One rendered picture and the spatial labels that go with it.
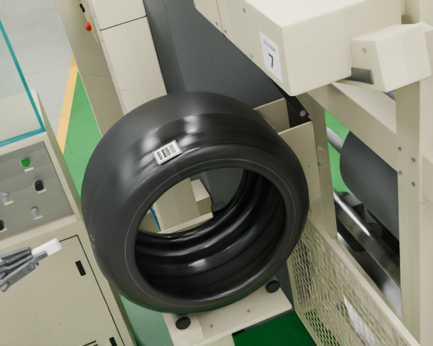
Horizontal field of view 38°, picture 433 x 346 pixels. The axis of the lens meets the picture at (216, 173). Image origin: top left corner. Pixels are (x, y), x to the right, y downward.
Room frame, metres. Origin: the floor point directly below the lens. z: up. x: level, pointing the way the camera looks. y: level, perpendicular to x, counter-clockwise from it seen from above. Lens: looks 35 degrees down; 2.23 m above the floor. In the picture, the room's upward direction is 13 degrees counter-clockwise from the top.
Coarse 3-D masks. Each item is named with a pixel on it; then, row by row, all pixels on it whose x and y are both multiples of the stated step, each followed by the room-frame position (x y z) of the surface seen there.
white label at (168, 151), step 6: (168, 144) 1.24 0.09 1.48; (174, 144) 1.24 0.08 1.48; (156, 150) 1.24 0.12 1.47; (162, 150) 1.23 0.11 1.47; (168, 150) 1.23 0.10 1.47; (174, 150) 1.22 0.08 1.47; (180, 150) 1.22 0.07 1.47; (156, 156) 1.22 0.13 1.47; (162, 156) 1.22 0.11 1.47; (168, 156) 1.21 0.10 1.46; (174, 156) 1.21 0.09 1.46; (162, 162) 1.20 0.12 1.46
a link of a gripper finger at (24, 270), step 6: (24, 264) 1.21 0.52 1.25; (30, 264) 1.21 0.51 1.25; (18, 270) 1.20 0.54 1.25; (24, 270) 1.20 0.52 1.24; (30, 270) 1.21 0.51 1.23; (6, 276) 1.20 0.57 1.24; (12, 276) 1.19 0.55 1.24; (18, 276) 1.19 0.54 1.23; (24, 276) 1.20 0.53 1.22; (0, 282) 1.18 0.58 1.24; (6, 282) 1.18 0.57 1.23; (12, 282) 1.19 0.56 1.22; (6, 288) 1.17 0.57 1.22
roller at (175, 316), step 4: (172, 316) 1.26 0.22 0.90; (176, 316) 1.24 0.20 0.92; (180, 316) 1.23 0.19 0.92; (184, 316) 1.23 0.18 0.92; (188, 316) 1.24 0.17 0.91; (176, 320) 1.23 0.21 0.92; (180, 320) 1.22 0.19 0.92; (184, 320) 1.22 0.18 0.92; (188, 320) 1.22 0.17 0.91; (176, 324) 1.22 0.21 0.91; (180, 324) 1.22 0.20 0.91; (184, 324) 1.22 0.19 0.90; (188, 324) 1.22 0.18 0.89; (180, 328) 1.22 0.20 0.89; (184, 328) 1.22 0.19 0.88
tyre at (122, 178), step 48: (192, 96) 1.44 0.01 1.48; (144, 144) 1.27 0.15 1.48; (192, 144) 1.24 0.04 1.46; (240, 144) 1.25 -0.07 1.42; (96, 192) 1.27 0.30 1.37; (144, 192) 1.19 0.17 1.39; (240, 192) 1.54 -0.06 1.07; (288, 192) 1.26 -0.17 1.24; (96, 240) 1.20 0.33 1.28; (144, 240) 1.46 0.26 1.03; (192, 240) 1.49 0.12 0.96; (240, 240) 1.47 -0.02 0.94; (288, 240) 1.26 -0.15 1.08; (144, 288) 1.17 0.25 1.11; (192, 288) 1.33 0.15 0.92; (240, 288) 1.22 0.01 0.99
